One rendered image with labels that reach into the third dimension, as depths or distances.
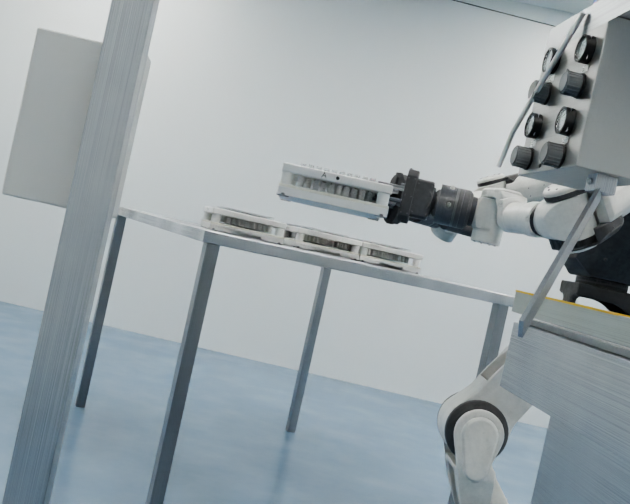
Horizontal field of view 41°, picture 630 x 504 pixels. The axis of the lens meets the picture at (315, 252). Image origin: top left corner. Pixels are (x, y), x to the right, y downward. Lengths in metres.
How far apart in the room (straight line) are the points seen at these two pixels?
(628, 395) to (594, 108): 0.39
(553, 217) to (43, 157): 0.93
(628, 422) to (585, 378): 0.12
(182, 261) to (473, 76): 2.47
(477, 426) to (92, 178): 1.05
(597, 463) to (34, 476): 0.79
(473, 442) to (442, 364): 4.20
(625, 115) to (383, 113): 5.02
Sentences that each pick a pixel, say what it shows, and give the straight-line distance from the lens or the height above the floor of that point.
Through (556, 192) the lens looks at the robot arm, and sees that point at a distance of 1.66.
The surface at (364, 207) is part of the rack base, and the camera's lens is 1.84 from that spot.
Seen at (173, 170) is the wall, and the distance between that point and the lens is 6.26.
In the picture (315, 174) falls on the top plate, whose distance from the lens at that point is 1.84.
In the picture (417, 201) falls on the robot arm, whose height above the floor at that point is 1.06.
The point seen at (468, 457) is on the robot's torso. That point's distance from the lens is 1.95.
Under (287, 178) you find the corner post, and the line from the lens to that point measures 1.84.
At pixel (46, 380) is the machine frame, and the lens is 1.31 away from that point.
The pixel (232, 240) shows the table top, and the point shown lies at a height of 0.88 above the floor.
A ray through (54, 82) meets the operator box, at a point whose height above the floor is 1.08.
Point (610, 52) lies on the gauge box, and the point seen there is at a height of 1.25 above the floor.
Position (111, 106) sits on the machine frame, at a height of 1.06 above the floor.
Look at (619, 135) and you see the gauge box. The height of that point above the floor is 1.15.
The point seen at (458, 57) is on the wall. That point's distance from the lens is 6.25.
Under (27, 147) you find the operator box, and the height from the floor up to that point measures 0.97.
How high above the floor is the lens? 0.93
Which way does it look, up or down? 1 degrees down
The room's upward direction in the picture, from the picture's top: 13 degrees clockwise
